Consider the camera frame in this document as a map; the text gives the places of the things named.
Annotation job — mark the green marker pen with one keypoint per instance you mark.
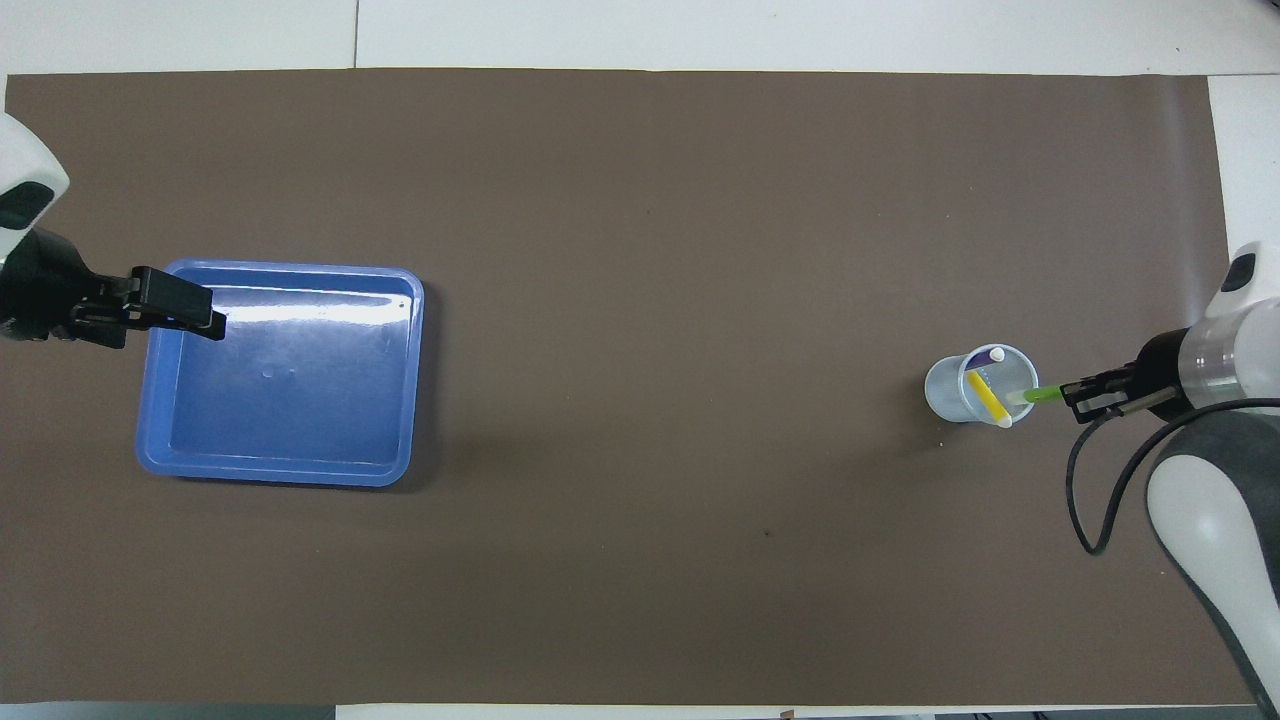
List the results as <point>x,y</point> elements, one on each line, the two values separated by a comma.
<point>1040,394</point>

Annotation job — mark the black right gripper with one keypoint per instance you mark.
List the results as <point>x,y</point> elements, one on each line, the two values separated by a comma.
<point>1162,375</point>

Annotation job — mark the yellow marker pen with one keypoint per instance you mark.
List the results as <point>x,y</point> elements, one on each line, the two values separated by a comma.
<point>990,400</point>

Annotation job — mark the clear plastic cup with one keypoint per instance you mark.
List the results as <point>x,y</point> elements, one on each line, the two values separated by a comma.
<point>945,390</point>

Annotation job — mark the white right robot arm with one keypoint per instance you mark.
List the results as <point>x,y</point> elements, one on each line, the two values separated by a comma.
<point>1200,520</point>

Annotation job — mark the blue plastic tray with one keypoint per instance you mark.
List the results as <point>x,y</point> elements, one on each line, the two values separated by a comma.
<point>300,400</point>

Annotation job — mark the brown table mat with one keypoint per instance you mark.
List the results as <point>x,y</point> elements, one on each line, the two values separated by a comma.
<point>640,200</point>

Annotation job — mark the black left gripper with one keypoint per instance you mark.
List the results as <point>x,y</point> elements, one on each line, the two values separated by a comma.
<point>45,290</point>

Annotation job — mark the purple marker pen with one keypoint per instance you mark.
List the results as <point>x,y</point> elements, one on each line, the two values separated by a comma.
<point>996,354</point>

